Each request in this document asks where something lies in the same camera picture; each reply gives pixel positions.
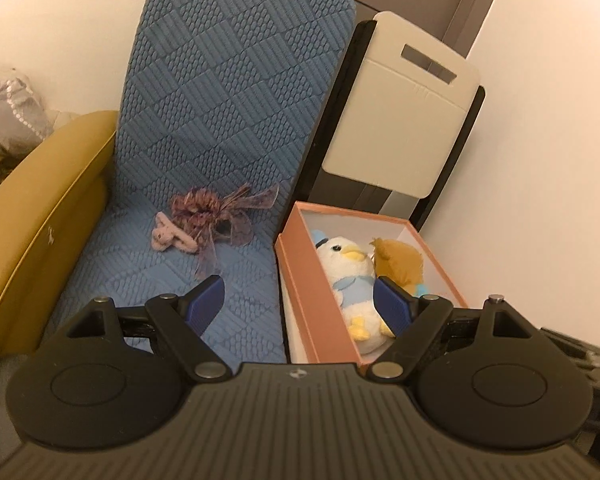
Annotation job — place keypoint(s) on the purple ribbon flower bouquet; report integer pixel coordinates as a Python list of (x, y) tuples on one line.
[(210, 219)]

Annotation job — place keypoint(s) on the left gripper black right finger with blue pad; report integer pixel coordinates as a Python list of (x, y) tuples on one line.
[(436, 341)]

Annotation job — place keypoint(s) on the pink cardboard box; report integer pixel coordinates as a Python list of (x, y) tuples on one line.
[(316, 331)]

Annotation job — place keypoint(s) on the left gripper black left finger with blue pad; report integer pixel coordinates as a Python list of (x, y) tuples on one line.
[(159, 341)]

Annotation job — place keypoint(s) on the blue textured seat cushion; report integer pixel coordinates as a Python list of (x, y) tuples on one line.
[(218, 94)]

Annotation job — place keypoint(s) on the pink plush bunny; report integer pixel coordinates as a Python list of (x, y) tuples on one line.
[(166, 234)]

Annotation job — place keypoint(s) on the grey patterned bedding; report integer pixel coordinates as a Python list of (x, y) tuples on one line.
[(24, 120)]

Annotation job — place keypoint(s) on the white duck plush blue outfit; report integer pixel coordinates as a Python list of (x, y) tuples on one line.
[(350, 273)]

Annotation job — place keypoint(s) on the brown and blue plush toy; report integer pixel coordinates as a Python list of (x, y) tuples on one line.
[(400, 262)]

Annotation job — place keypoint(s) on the white plastic storage bin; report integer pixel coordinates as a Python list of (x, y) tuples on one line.
[(403, 114)]

